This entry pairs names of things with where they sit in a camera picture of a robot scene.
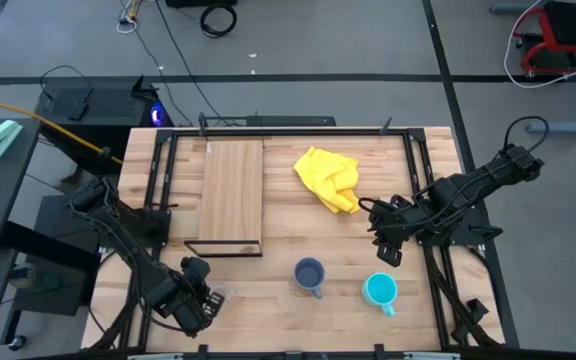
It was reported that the white and yellow cable bundle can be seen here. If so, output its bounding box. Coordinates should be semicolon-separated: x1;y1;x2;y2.
115;0;144;35

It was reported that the yellow cloth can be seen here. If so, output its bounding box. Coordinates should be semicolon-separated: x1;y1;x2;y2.
292;145;362;215

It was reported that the mint green stapler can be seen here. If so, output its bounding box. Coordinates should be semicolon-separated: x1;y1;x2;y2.
0;119;24;159

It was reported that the blue-grey mug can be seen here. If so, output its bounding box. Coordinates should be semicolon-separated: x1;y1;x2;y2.
293;257;327;300

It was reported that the red wheeled cart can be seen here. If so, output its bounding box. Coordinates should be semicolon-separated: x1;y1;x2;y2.
512;0;576;79

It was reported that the black computer tower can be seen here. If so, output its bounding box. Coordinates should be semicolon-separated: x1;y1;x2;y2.
35;74;174;176

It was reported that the coiled black cable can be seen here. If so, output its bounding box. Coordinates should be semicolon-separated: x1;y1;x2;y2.
199;3;238;39

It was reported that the clear glass cup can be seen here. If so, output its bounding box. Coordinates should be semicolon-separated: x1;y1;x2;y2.
212;284;235;307

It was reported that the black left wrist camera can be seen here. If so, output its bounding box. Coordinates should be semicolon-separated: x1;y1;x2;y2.
180;256;213;290

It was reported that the black equipment stand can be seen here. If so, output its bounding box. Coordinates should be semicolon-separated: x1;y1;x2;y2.
0;193;105;347

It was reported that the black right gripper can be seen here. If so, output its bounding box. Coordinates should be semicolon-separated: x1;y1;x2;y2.
366;195;415;268

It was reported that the grey metal table leg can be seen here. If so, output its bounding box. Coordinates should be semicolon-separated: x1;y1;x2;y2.
525;105;576;136

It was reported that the light wooden shelf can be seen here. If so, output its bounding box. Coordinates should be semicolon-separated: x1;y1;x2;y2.
183;139;265;259

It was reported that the teal mug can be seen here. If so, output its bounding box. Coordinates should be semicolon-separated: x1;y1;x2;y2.
361;272;399;318

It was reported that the long black floor cable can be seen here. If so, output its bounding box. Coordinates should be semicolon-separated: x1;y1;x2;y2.
153;0;234;127

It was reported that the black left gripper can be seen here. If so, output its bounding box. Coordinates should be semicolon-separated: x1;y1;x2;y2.
169;291;226;338

